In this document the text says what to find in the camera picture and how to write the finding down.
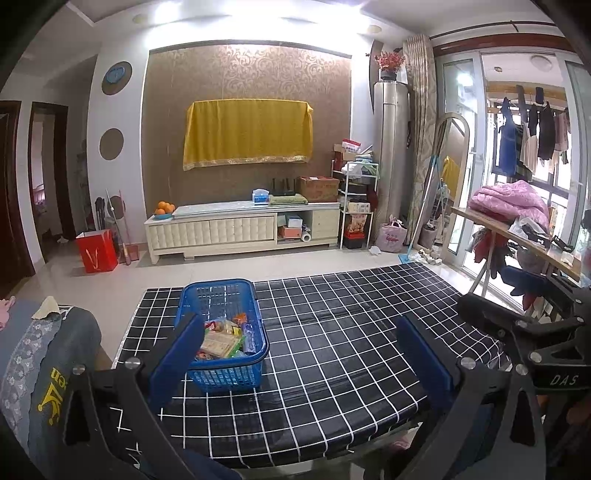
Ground silver standing air conditioner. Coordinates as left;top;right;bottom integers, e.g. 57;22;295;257
373;79;411;232

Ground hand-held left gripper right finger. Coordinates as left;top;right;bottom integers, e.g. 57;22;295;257
396;315;546;480

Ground hanging clothes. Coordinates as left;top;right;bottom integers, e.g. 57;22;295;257
496;85;573;176

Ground grey sofa cover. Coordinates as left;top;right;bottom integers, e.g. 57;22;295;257
0;298;102;462

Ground red paper bag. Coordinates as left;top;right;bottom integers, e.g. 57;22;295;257
76;229;118;274

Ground pink quilt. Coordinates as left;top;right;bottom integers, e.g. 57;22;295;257
468;180;550;232

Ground red flower vase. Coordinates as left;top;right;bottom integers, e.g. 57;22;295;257
375;51;407;81

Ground blue round wall clock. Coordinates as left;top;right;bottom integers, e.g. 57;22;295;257
102;61;133;95

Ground broom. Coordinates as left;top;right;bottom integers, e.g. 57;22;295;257
105;188;139;265

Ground round brown wall decoration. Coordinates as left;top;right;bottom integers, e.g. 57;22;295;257
99;128;124;161

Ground black checked tablecloth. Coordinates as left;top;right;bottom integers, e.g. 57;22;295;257
113;265;509;467

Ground yellow cloth cover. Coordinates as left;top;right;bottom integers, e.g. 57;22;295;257
183;99;315;171

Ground patterned curtain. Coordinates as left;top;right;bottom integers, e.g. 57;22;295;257
403;34;437;241

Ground cream TV cabinet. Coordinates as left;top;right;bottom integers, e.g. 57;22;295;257
144;203;345;265

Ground blue plastic basket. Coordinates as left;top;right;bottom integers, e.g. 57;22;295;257
174;278;271;393

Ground white metal rack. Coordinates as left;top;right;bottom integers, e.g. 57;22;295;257
331;157;379;250

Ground mop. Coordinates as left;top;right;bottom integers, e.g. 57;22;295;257
399;154;439;264

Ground pink bag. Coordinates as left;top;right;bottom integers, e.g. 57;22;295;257
375;215;408;252

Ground arched standing mirror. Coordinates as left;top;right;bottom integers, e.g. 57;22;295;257
418;113;472;264

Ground light blue snack packet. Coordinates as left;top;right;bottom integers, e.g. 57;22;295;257
240;322;260;355

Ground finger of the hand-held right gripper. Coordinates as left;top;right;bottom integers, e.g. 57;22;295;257
545;274;591;320
456;292;588;352

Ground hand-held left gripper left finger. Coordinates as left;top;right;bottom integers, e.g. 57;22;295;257
60;312;206;480

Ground cardboard box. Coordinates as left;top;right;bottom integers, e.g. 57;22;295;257
298;176;340;203

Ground dark wooden door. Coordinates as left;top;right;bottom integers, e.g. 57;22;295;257
0;100;35;284

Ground wooden drying rack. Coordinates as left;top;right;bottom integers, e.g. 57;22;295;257
450;207;591;319

